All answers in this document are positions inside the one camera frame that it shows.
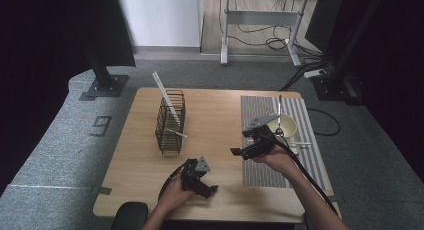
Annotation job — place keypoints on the grey striped placemat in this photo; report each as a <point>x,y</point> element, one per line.
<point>253,170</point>

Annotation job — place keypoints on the metal spoon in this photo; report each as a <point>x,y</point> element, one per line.
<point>279,106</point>

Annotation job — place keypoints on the person's left hand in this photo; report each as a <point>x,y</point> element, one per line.
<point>173,191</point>

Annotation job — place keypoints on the person's right hand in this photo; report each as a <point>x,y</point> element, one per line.
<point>278,160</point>

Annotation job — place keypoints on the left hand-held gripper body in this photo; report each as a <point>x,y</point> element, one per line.
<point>193,176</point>

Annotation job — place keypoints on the white power strip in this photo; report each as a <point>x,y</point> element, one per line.
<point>314,73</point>

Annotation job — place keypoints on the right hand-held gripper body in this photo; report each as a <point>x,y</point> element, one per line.
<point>261,141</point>

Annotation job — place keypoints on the white frame standing desk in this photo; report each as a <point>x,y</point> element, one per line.
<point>263,18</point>

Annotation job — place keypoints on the black stand with block base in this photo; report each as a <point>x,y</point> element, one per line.
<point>333,88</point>

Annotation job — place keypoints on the grey tape piece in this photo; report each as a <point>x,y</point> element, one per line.
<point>102,190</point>
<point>330,199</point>

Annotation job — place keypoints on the black stand with base plate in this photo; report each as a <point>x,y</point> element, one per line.
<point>106,85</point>

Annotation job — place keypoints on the white panel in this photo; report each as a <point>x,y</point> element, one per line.
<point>160,16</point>

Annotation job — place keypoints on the black curtain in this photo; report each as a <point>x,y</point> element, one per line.
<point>400,73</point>
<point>40,56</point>

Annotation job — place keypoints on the cream bowl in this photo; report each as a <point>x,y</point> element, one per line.
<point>288,125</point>

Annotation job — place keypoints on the white square plate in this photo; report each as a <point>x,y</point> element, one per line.
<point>294,149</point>

